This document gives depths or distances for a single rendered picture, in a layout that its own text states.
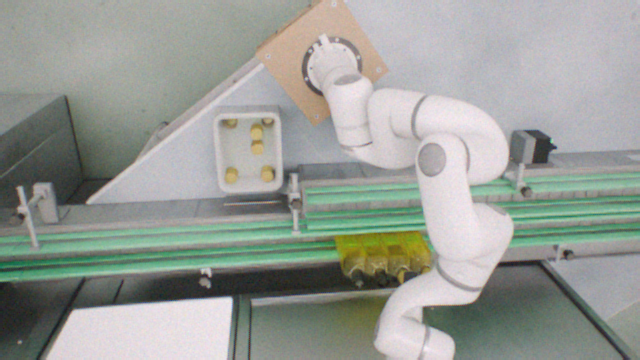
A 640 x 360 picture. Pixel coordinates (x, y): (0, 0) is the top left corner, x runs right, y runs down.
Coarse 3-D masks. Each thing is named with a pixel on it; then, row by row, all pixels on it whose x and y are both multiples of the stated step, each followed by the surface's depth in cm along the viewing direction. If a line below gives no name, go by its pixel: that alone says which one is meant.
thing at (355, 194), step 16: (560, 176) 139; (576, 176) 139; (592, 176) 139; (608, 176) 139; (624, 176) 139; (320, 192) 129; (336, 192) 129; (352, 192) 129; (368, 192) 129; (384, 192) 129; (400, 192) 129; (416, 192) 129; (480, 192) 129; (496, 192) 130; (512, 192) 130
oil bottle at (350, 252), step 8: (336, 240) 132; (344, 240) 127; (352, 240) 127; (344, 248) 123; (352, 248) 123; (360, 248) 123; (344, 256) 120; (352, 256) 120; (360, 256) 120; (344, 264) 119; (352, 264) 118; (360, 264) 118; (344, 272) 120
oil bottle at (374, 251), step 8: (376, 232) 131; (360, 240) 128; (368, 240) 127; (376, 240) 127; (368, 248) 124; (376, 248) 124; (384, 248) 124; (368, 256) 120; (376, 256) 120; (384, 256) 120; (368, 264) 120; (376, 264) 119; (384, 264) 119; (368, 272) 120
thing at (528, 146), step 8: (520, 136) 142; (528, 136) 141; (536, 136) 141; (544, 136) 141; (512, 144) 147; (520, 144) 142; (528, 144) 140; (536, 144) 140; (544, 144) 140; (512, 152) 147; (520, 152) 142; (528, 152) 141; (536, 152) 141; (544, 152) 141; (520, 160) 143; (528, 160) 142; (536, 160) 142; (544, 160) 142
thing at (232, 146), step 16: (256, 112) 126; (224, 128) 133; (240, 128) 134; (272, 128) 135; (224, 144) 135; (240, 144) 136; (272, 144) 137; (224, 160) 135; (240, 160) 138; (256, 160) 138; (272, 160) 139; (224, 176) 135; (240, 176) 139; (256, 176) 140
